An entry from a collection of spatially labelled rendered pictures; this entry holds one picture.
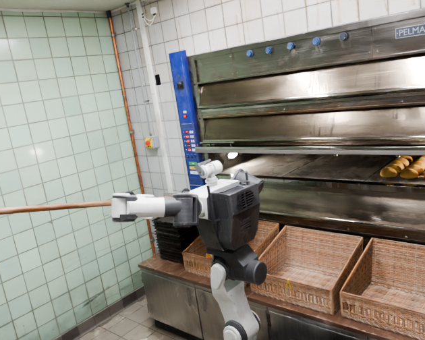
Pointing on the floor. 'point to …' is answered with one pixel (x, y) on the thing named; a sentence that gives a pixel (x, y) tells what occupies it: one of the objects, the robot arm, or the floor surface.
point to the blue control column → (177, 61)
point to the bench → (204, 322)
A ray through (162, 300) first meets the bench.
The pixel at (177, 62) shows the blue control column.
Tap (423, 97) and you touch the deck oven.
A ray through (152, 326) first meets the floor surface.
